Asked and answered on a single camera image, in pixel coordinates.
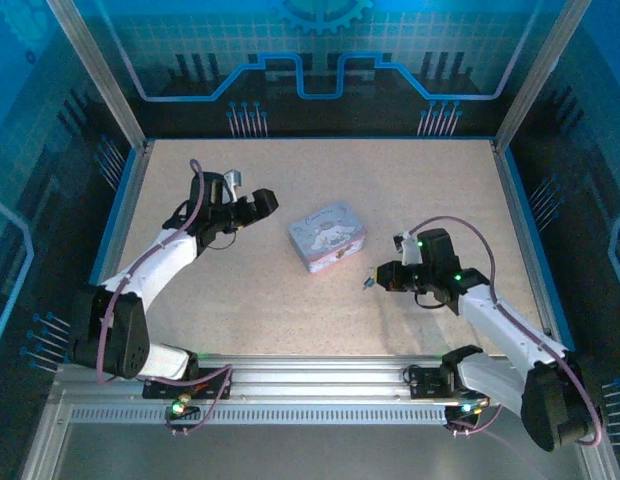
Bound pastel cartoon tin box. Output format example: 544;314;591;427
288;199;369;275

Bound blue table edge strip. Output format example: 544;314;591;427
63;147;140;365
503;146;582;365

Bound small lit controller board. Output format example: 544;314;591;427
444;399;484;426
165;399;201;421

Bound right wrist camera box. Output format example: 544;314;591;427
393;230;422;266

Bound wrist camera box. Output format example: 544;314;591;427
393;230;422;266
222;169;245;204

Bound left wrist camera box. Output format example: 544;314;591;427
222;169;245;204

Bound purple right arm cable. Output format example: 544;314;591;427
409;215;604;447

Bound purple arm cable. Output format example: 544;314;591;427
95;158;237;437
409;215;604;447

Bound aluminium table side rail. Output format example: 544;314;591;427
489;139;566;351
92;140;155;296

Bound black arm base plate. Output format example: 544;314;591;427
403;364;491;401
142;367;234;401

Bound aluminium mounting rail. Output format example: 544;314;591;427
49;353;591;401

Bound slotted grey cable duct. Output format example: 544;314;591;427
69;405;454;427

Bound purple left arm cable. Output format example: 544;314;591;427
95;158;237;437

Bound aluminium frame post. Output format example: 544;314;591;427
45;0;150;151
492;0;591;151

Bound aluminium outer frame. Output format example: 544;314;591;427
20;389;620;480

